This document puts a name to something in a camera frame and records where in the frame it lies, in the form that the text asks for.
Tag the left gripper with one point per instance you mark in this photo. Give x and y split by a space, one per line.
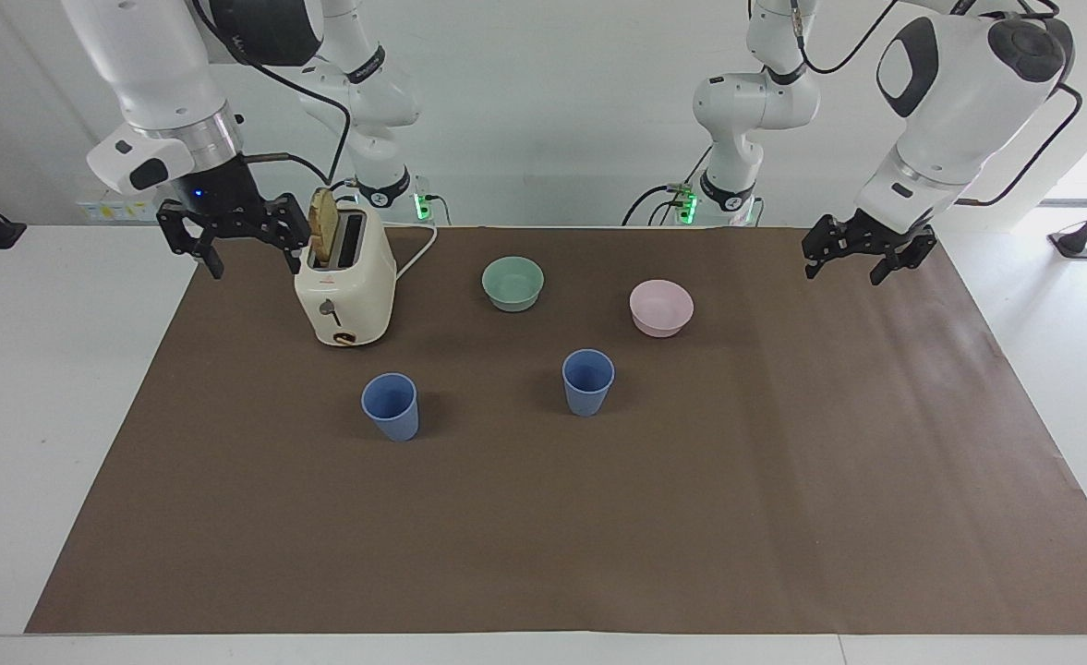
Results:
887 231

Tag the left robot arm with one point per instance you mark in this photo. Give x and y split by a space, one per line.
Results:
954 88

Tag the cream toaster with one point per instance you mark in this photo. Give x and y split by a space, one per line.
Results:
347 291

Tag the pink bowl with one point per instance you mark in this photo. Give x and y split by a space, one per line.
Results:
661 309

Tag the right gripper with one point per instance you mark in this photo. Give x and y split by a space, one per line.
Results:
220 189

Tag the green bowl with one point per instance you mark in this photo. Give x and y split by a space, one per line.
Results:
513 282

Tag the blue cup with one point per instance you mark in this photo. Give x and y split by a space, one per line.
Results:
588 383
392 406

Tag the toast slice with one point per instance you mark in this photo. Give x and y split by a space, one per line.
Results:
323 226

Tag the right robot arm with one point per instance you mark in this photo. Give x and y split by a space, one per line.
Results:
150 65

